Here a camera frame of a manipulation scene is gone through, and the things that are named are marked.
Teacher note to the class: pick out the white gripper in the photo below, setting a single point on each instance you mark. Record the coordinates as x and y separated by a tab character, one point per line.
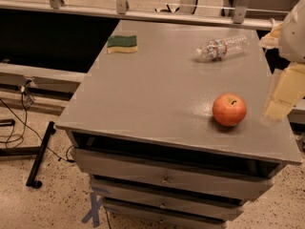
294	35

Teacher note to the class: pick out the clear plastic water bottle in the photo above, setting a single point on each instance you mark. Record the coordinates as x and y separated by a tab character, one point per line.
217	49

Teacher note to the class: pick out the grey metal railing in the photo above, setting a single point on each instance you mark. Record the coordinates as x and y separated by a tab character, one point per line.
240	13

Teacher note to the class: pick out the red apple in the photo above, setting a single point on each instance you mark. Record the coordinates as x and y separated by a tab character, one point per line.
229	110

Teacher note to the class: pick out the grey drawer cabinet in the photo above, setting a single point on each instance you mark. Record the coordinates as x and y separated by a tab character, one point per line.
157	104

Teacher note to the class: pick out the green and yellow sponge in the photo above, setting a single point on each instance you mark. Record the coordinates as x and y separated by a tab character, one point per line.
122	43

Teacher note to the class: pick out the top grey drawer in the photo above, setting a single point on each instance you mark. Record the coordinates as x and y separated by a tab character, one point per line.
171	175

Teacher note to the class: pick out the grey drawer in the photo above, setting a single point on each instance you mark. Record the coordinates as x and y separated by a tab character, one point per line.
171	175
166	200
162	216

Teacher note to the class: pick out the middle grey drawer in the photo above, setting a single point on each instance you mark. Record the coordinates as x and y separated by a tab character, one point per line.
166	200

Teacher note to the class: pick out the bottom grey drawer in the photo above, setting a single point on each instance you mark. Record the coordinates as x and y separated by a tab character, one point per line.
162	216

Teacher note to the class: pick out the blue tape cross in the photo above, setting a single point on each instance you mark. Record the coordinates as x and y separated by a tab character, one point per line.
93	214

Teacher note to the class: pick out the black metal floor stand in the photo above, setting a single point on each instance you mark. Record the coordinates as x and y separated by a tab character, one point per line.
37	151

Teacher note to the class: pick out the grey metal frame beam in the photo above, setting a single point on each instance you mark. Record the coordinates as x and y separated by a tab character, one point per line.
41	81

